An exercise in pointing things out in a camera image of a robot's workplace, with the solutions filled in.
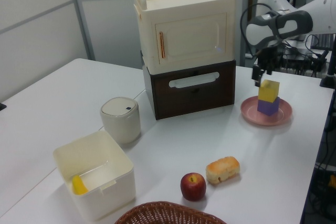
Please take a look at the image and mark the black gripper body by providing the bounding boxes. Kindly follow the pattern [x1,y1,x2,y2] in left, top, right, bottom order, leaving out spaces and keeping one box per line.
[256,45,283,71]

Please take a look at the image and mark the yellow cube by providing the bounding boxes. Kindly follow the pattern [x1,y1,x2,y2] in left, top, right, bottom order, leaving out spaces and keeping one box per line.
[258,79,280,103]

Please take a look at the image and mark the purple cube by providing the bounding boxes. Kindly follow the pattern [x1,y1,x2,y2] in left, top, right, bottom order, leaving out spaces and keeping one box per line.
[256,97,280,116]

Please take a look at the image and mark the black power strip clutter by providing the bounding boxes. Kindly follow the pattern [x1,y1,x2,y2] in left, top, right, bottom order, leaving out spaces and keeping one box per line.
[280,50,329,74]

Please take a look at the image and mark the pink plate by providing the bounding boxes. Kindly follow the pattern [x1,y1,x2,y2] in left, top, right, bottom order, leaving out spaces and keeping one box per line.
[240,96,293,126]

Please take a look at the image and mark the black monitor stand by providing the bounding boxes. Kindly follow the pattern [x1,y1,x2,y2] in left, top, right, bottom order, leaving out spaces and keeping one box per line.
[319,48,336,88]

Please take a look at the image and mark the dark brown drawer box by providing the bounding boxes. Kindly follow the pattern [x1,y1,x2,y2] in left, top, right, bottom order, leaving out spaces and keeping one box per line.
[141,60,237,121]

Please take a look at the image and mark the golden bread roll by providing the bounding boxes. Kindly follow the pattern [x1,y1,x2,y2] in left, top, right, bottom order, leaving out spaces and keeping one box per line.
[205,156,240,185]

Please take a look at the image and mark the red apple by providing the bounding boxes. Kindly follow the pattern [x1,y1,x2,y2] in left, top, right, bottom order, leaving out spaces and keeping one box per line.
[180,172,207,201]

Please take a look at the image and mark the small cream lidded bin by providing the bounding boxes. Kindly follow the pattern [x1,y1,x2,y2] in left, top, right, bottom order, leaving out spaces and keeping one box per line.
[99,97,142,145]

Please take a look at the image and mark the brown wicker basket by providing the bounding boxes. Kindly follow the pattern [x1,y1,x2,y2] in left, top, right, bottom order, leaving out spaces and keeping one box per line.
[114,201,228,224]

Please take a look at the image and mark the cream open plastic box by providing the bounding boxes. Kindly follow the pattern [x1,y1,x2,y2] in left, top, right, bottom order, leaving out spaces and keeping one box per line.
[52,130,137,222]

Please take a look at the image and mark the yellow banana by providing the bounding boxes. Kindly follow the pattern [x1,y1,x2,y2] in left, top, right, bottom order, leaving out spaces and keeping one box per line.
[72,175,89,196]

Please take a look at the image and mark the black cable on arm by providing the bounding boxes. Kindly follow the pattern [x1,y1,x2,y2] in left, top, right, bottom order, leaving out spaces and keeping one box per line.
[239,3,266,58]

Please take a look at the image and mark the cream toy cabinet with handles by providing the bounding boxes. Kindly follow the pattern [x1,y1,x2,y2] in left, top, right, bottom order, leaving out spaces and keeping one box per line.
[133,0,236,74]

